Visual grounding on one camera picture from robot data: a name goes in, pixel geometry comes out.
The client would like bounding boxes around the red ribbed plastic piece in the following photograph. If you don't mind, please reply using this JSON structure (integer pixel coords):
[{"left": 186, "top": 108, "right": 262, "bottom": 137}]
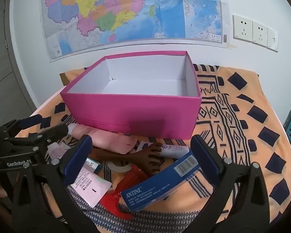
[{"left": 100, "top": 164, "right": 156, "bottom": 215}]

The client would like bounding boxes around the orange patterned tablecloth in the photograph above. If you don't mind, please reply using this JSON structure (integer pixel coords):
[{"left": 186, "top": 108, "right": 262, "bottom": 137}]
[{"left": 15, "top": 64, "right": 291, "bottom": 233}]

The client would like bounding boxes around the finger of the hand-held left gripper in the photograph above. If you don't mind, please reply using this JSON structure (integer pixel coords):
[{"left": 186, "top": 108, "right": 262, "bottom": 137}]
[
  {"left": 5, "top": 123, "right": 69, "bottom": 165},
  {"left": 0, "top": 115, "right": 52, "bottom": 133}
]

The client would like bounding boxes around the white tube purple label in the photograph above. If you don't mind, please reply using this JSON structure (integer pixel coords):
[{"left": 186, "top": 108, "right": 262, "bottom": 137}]
[{"left": 137, "top": 141, "right": 190, "bottom": 159}]

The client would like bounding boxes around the blue medicine box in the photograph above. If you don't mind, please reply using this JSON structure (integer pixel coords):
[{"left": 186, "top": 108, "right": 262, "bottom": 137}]
[{"left": 120, "top": 150, "right": 202, "bottom": 212}]

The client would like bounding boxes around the grey door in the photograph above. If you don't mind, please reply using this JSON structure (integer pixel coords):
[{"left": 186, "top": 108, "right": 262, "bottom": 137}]
[{"left": 0, "top": 0, "right": 37, "bottom": 127}]

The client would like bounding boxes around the wooden hand-shaped massager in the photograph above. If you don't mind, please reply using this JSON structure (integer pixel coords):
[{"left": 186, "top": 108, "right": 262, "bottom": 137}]
[{"left": 90, "top": 143, "right": 165, "bottom": 177}]

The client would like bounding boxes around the pink printed tube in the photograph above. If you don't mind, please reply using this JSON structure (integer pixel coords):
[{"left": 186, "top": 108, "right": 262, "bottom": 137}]
[{"left": 70, "top": 167, "right": 112, "bottom": 208}]

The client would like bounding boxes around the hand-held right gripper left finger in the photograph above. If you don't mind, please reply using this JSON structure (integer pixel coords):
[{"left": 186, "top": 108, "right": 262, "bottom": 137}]
[{"left": 11, "top": 135, "right": 99, "bottom": 233}]

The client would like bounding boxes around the colourful wall map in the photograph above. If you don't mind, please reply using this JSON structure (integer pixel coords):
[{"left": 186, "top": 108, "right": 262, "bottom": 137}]
[{"left": 41, "top": 0, "right": 230, "bottom": 62}]

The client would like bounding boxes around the pink cardboard box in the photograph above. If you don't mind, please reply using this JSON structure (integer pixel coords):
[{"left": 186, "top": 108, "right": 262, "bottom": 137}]
[{"left": 60, "top": 50, "right": 202, "bottom": 140}]

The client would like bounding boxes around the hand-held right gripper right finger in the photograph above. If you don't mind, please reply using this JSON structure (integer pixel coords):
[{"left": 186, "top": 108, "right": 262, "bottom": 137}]
[{"left": 190, "top": 135, "right": 271, "bottom": 233}]

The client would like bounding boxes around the pale pink round container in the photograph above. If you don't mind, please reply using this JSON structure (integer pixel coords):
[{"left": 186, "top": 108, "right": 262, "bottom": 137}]
[{"left": 47, "top": 142, "right": 71, "bottom": 163}]

